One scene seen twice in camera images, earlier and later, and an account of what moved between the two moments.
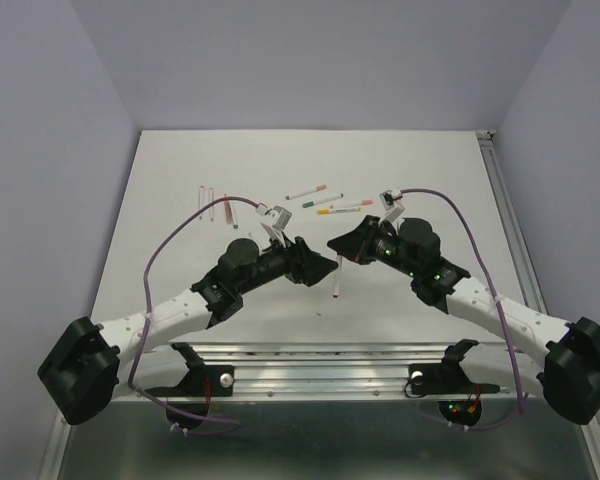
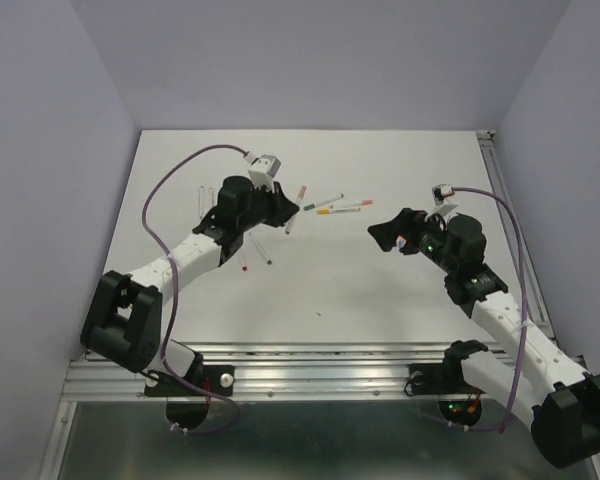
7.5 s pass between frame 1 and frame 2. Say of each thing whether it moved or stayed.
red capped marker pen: moved
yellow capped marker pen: stayed
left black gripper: moved
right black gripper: moved
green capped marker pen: stayed
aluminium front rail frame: stayed
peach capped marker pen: moved
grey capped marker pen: stayed
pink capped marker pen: stayed
